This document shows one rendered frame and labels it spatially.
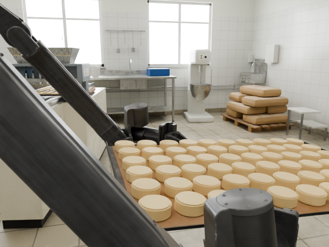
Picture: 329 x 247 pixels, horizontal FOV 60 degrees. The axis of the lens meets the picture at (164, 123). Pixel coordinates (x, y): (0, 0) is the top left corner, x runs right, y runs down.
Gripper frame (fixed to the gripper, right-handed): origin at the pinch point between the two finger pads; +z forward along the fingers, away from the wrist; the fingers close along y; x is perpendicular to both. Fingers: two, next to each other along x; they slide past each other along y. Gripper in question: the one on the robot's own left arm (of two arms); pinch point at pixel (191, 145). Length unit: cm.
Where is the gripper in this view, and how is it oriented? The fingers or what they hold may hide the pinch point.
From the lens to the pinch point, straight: 81.5
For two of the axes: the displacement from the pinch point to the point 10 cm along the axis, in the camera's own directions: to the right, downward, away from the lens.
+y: -0.4, 9.7, 2.2
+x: -4.8, 1.8, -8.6
